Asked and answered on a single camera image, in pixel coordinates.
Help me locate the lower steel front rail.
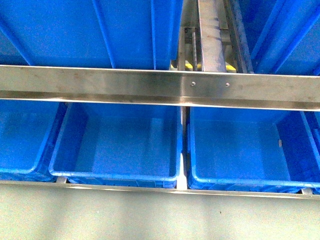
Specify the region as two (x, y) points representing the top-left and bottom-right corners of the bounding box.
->
(0, 180), (320, 201)

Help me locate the far right lower blue bin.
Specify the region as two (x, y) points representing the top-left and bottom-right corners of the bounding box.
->
(303, 111), (320, 195)

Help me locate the blue crate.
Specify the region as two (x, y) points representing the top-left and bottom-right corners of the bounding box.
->
(0, 0), (183, 70)
(231, 0), (320, 76)

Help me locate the upper left blue crate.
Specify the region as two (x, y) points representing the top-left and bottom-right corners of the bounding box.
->
(0, 0), (183, 70)

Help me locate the lower middle blue bin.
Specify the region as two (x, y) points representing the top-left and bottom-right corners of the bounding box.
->
(188, 107), (313, 193)

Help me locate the blue bin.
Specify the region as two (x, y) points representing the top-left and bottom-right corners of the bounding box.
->
(303, 111), (320, 195)
(48, 102), (183, 189)
(188, 107), (313, 193)
(0, 100), (67, 182)

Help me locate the upper right blue crate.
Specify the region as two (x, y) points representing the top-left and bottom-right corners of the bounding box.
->
(231, 0), (320, 76)

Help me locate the far left lower blue bin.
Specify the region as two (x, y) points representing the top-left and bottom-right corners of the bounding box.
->
(0, 100), (67, 182)

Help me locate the steel divider rail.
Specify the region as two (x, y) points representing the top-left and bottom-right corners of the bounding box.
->
(197, 0), (227, 73)

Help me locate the steel shelf front rail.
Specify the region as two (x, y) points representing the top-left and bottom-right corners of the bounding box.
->
(0, 65), (320, 111)

